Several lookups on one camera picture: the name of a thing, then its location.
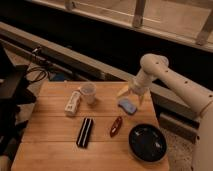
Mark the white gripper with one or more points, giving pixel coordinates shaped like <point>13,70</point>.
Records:
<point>139,86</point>

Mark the dark ceramic bowl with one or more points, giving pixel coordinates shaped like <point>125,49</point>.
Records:
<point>147,143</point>

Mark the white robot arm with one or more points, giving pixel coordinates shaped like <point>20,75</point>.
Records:
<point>197,97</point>

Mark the blue sponge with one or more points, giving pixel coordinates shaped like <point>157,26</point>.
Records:
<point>127,106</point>

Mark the clear plastic cup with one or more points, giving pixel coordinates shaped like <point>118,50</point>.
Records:
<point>88,91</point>

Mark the white remote controller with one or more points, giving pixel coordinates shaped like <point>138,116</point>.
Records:
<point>73,103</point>

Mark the black white striped box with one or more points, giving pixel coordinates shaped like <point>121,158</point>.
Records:
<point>84,133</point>

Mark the black chair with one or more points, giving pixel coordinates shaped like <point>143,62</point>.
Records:
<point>13,93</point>

